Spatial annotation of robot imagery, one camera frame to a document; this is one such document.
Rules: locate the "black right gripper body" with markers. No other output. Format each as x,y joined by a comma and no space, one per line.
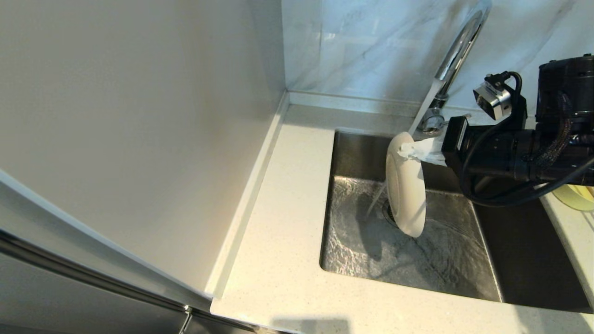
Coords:
482,148

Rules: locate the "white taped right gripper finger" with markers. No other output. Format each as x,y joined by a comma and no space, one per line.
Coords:
434,158
424,147

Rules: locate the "white ceramic plate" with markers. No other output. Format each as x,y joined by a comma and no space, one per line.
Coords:
406,195

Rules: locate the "chrome gooseneck faucet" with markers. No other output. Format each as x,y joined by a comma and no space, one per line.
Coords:
459,46

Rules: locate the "yellow plastic bowl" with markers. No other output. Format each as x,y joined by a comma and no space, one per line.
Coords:
575,197

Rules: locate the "stainless steel sink basin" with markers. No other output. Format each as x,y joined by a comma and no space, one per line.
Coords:
362,250

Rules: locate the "round metal drain strainer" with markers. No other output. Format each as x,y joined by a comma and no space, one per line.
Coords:
390,214

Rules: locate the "tall cabinet with grey door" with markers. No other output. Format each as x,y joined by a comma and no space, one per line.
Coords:
116,139

